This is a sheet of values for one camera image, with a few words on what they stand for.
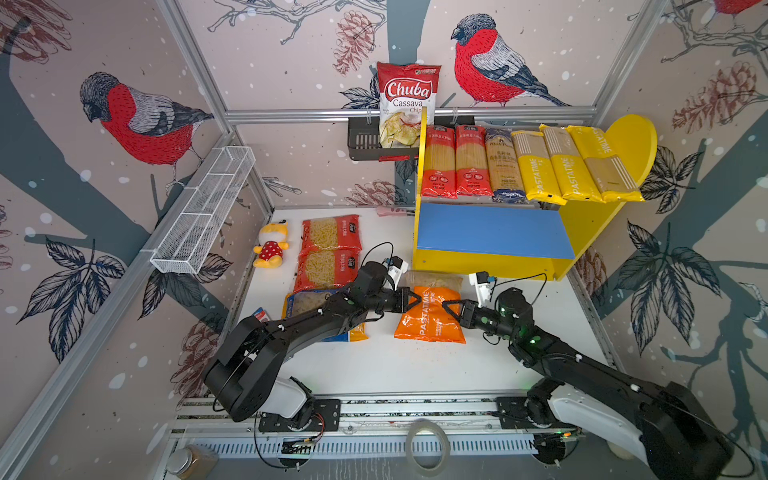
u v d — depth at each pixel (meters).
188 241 0.71
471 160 0.73
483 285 0.74
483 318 0.70
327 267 1.00
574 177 0.68
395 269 0.77
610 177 0.69
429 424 0.73
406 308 0.74
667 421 0.41
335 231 1.09
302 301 0.90
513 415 0.73
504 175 0.70
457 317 0.74
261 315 0.90
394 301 0.74
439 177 0.68
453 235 0.95
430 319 0.77
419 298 0.81
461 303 0.75
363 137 0.95
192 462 0.61
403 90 0.82
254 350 0.43
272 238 1.04
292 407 0.61
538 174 0.69
